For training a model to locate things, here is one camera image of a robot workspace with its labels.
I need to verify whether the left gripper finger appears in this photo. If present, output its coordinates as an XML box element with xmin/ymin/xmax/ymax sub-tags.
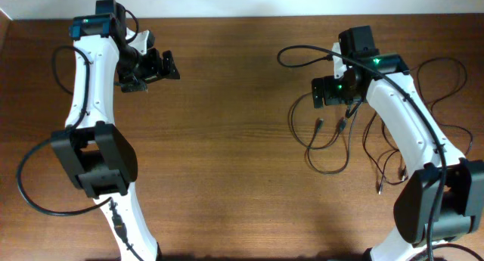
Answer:
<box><xmin>162</xmin><ymin>51</ymin><xmax>180</xmax><ymax>80</ymax></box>
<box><xmin>119</xmin><ymin>81</ymin><xmax>148</xmax><ymax>93</ymax></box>

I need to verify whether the thin black audio cable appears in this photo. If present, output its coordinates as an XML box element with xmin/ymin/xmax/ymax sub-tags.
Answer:
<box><xmin>410</xmin><ymin>56</ymin><xmax>474</xmax><ymax>158</ymax></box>

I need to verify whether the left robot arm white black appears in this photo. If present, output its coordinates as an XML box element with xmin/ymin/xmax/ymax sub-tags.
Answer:
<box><xmin>51</xmin><ymin>0</ymin><xmax>180</xmax><ymax>260</ymax></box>

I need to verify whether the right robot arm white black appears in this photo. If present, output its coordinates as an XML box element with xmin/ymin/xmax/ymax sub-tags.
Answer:
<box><xmin>312</xmin><ymin>26</ymin><xmax>483</xmax><ymax>260</ymax></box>

